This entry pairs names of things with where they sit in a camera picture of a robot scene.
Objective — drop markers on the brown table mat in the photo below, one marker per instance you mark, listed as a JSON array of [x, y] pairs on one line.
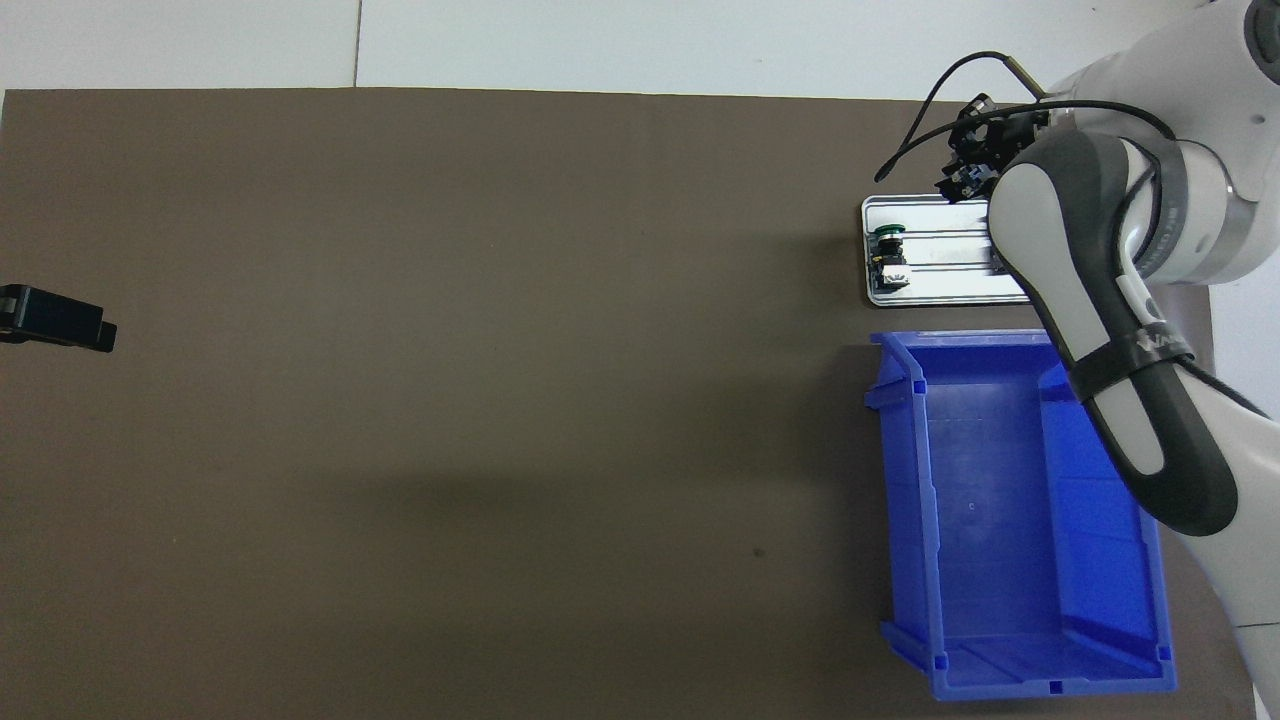
[[400, 400]]

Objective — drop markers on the blue plastic storage bin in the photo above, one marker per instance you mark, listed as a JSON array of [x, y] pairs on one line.
[[1000, 520]]

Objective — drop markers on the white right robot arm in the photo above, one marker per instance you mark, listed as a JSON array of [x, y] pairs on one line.
[[1050, 230]]

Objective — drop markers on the grey metal tray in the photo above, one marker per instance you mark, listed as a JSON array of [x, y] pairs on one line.
[[950, 285]]

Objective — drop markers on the green button with white block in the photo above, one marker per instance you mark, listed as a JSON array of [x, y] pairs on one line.
[[890, 255]]

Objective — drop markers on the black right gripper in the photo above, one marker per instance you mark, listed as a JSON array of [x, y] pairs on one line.
[[1020, 125]]

